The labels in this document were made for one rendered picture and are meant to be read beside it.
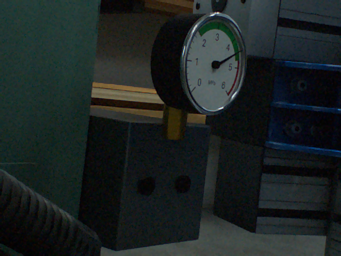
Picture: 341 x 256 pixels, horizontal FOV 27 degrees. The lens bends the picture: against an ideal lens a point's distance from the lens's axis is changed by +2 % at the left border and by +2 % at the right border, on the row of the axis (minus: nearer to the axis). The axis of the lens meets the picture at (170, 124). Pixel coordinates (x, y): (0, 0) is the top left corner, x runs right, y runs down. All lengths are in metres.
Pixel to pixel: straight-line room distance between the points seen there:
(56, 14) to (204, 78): 0.10
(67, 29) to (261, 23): 0.32
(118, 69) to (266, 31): 2.76
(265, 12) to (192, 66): 0.30
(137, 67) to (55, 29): 3.10
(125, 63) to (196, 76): 3.06
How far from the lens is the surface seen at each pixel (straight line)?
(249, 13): 0.70
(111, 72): 3.42
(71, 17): 0.43
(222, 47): 0.43
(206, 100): 0.42
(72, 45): 0.43
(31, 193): 0.29
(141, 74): 3.53
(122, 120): 0.42
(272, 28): 0.71
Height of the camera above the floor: 0.64
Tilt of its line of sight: 3 degrees down
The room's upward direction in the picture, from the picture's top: 6 degrees clockwise
